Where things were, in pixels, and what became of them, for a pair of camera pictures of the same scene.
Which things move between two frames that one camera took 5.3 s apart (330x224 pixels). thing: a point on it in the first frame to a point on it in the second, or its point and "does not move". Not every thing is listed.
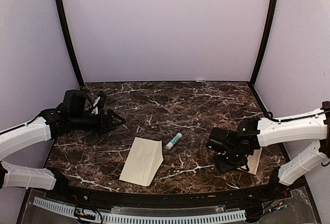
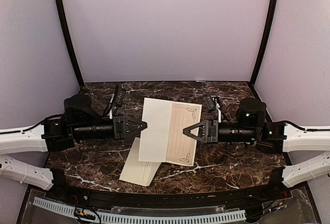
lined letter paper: [253, 161] to [163, 140]
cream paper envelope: [145, 157] does not move
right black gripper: [224, 166] to [208, 125]
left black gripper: [105, 126] to [120, 123]
